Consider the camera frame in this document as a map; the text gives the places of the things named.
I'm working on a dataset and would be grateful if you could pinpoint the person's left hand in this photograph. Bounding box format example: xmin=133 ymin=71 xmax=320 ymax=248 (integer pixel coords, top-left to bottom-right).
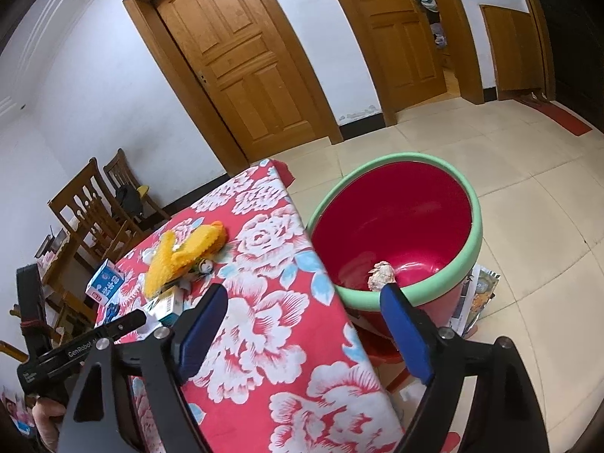
xmin=32 ymin=396 xmax=65 ymax=453

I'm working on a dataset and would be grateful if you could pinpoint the red doormat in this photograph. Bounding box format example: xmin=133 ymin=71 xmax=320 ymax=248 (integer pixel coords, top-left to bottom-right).
xmin=514 ymin=97 xmax=593 ymax=137

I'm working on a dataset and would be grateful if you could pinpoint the dark door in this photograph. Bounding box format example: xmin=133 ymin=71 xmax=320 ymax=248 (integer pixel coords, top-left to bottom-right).
xmin=524 ymin=0 xmax=604 ymax=128

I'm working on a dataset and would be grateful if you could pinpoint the large wooden chair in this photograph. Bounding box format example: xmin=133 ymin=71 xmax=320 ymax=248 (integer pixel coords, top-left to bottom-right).
xmin=47 ymin=158 xmax=147 ymax=265

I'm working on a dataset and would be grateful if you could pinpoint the small white and green box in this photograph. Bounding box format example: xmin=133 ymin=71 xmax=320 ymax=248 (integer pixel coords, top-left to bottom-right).
xmin=146 ymin=285 xmax=185 ymax=326

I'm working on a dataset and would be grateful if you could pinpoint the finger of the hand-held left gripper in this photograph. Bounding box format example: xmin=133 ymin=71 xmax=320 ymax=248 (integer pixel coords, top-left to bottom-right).
xmin=96 ymin=309 xmax=148 ymax=343

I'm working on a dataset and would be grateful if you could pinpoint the wooden chair with yellow cushion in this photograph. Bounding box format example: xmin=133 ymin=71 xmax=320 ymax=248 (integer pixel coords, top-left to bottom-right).
xmin=103 ymin=148 xmax=171 ymax=227

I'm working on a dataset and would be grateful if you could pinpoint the packaged bread loaf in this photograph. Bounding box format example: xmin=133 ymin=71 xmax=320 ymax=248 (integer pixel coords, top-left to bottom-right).
xmin=143 ymin=219 xmax=228 ymax=300

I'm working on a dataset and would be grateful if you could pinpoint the black bag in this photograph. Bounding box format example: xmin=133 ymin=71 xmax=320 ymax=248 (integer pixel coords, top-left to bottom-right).
xmin=116 ymin=184 xmax=142 ymax=218

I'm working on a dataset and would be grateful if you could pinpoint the red plastic stool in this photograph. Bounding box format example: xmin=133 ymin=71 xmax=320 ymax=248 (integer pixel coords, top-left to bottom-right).
xmin=351 ymin=311 xmax=411 ymax=392

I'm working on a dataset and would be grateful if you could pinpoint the low wooden panel door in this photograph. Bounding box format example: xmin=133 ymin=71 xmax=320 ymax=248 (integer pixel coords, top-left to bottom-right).
xmin=479 ymin=4 xmax=548 ymax=102

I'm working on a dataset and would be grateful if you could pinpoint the red basin with green rim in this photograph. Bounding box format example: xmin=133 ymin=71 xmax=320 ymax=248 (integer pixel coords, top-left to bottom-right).
xmin=306 ymin=152 xmax=483 ymax=338

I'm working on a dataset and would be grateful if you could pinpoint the stack of magazines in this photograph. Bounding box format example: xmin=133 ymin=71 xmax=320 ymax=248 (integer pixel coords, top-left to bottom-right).
xmin=448 ymin=264 xmax=500 ymax=338

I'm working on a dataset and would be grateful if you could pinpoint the crumpled paper ball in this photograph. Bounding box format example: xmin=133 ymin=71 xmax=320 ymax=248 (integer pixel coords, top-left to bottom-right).
xmin=368 ymin=261 xmax=396 ymax=292

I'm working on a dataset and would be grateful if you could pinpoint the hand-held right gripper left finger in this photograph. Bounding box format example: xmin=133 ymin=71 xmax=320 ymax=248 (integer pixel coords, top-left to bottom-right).
xmin=57 ymin=283 xmax=230 ymax=453

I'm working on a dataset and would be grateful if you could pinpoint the closed wooden door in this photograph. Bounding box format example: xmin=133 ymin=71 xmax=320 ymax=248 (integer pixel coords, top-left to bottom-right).
xmin=123 ymin=0 xmax=344 ymax=163

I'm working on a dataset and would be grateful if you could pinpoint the open wooden door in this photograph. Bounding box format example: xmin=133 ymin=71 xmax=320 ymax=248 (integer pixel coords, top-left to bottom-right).
xmin=316 ymin=0 xmax=484 ymax=126

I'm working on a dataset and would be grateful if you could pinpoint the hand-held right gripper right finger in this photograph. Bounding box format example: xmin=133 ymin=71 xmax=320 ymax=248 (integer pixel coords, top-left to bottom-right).
xmin=380 ymin=283 xmax=550 ymax=453

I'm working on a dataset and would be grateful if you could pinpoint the red floral tablecloth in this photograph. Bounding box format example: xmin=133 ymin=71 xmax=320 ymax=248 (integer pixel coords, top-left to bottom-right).
xmin=94 ymin=158 xmax=407 ymax=453

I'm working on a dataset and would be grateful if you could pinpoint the blue and white milk carton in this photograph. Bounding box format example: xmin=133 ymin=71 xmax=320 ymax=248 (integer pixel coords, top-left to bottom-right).
xmin=85 ymin=259 xmax=126 ymax=307

